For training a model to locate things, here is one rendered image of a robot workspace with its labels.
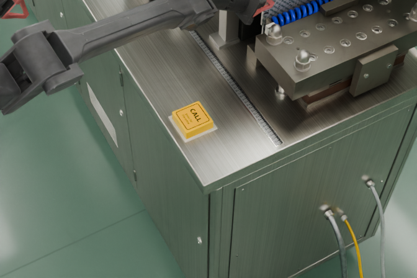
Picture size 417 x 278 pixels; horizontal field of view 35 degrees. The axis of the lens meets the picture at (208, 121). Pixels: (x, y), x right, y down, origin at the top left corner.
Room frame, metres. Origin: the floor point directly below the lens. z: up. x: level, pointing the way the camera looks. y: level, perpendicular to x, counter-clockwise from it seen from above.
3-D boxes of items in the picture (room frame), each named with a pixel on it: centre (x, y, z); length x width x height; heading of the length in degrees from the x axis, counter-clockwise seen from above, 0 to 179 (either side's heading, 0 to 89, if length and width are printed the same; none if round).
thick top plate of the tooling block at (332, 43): (1.10, -0.32, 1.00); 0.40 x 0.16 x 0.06; 120
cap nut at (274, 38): (1.06, -0.15, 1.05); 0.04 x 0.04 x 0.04
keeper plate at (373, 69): (1.03, -0.38, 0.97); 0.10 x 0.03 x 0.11; 120
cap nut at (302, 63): (0.99, -0.20, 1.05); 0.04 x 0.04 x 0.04
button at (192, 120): (0.93, 0.04, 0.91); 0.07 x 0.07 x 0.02; 30
